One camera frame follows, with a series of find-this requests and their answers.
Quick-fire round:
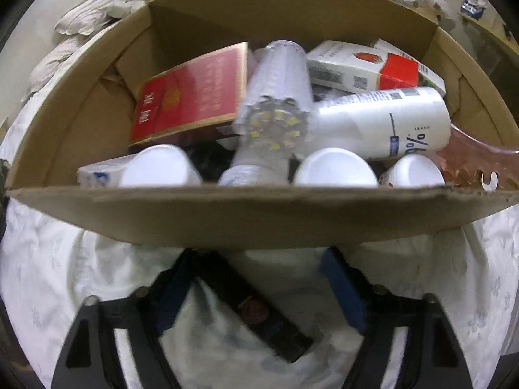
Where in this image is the black rectangular stick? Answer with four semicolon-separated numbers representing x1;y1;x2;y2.
194;251;313;363

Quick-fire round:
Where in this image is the brown wooden comb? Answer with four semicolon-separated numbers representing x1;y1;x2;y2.
431;125;519;192

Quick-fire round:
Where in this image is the white cylindrical can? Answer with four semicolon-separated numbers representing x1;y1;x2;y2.
307;87;450;160

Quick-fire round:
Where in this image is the LED corn light bulb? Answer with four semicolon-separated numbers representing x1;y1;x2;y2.
233;40;315;157

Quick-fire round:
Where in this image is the red cigarette carton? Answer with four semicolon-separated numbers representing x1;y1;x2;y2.
129;42;250;151

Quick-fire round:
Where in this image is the white red cigarette pack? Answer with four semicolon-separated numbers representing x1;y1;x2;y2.
307;41;419;93

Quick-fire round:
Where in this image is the clear plastic jar white lid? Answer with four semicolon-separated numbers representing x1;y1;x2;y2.
218;147;289;186

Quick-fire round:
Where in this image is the white floral bed sheet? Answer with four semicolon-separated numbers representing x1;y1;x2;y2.
0;88;519;389

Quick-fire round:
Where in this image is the small white box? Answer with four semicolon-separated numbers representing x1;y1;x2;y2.
77;155;136;189

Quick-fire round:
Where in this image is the white cap bottle right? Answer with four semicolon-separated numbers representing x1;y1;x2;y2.
379;154;445;188

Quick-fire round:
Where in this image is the white bottle in box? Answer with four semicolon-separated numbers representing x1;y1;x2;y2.
119;144;203;188

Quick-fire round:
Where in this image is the brown cardboard box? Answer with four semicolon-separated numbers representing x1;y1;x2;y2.
7;0;518;249

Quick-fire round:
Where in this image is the white green medicine box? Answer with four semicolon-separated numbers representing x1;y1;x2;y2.
371;39;447;99

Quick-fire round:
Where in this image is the wooden side shelf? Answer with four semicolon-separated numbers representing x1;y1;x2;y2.
459;12;518;75

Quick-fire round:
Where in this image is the blue white tissue pack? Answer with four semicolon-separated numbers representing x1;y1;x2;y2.
460;0;487;20

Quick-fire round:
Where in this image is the striped pillow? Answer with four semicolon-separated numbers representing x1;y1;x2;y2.
22;0;144;103

